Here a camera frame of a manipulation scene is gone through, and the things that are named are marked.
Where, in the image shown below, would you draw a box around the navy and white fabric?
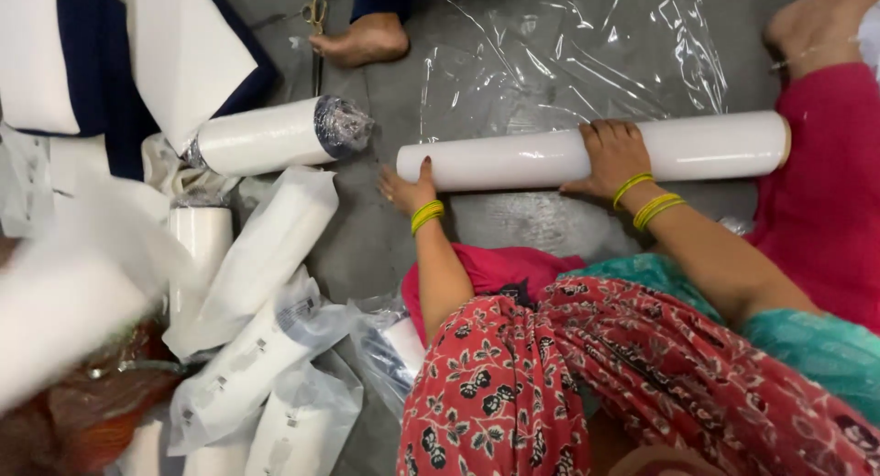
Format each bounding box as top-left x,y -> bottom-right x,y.
0,0 -> 279,183

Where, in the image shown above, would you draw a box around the gold handled scissors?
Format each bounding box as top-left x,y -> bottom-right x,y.
301,0 -> 330,99

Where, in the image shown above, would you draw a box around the green yellow bangles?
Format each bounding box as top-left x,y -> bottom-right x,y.
612,172 -> 655,210
410,199 -> 446,237
632,193 -> 688,232

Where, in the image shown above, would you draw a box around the person's right foot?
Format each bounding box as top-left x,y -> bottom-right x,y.
763,0 -> 880,78

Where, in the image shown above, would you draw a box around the person's right hand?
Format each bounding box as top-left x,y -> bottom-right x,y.
560,120 -> 654,199

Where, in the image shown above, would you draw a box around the person's left hand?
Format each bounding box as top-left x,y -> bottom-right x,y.
378,156 -> 445,219

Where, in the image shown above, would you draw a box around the person's pink trousers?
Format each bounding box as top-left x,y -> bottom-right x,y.
402,62 -> 880,341

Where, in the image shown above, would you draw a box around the film wrapped white roll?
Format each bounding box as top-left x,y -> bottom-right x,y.
182,95 -> 375,178

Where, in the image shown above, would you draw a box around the long white stretch film roll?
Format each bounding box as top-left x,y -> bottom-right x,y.
396,111 -> 793,193

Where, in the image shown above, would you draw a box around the blurred white roll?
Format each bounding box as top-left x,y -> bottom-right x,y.
0,187 -> 200,411

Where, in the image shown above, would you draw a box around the person's teal scarf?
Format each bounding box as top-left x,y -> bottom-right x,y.
560,252 -> 880,423

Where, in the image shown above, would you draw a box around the short white wrapped roll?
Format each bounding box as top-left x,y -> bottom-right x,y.
168,199 -> 235,326

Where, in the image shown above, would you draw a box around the clear plastic film sheet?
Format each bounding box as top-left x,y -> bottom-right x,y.
419,0 -> 730,144

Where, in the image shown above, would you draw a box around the clear plastic bag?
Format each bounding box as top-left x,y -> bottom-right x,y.
347,293 -> 429,416

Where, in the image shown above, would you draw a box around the person's red floral tunic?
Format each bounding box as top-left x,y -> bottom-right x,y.
397,277 -> 880,476

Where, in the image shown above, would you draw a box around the silver anklet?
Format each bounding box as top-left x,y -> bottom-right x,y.
770,37 -> 864,71

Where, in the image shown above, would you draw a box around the bagged white roll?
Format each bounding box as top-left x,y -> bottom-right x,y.
182,421 -> 257,476
163,166 -> 340,360
168,266 -> 358,456
244,352 -> 364,476

